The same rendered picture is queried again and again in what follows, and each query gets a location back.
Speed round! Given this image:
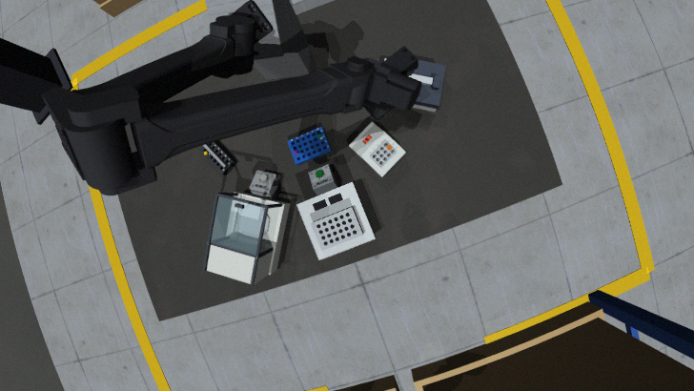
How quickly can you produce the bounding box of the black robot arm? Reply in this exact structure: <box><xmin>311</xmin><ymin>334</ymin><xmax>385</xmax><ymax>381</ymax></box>
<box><xmin>42</xmin><ymin>0</ymin><xmax>421</xmax><ymax>196</ymax></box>

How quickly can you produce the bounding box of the blue tube rack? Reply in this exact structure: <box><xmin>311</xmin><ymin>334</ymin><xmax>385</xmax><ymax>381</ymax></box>
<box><xmin>287</xmin><ymin>127</ymin><xmax>332</xmax><ymax>165</ymax></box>

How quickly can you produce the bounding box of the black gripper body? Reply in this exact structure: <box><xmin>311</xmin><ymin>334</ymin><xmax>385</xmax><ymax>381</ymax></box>
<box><xmin>363</xmin><ymin>100</ymin><xmax>395</xmax><ymax>120</ymax></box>

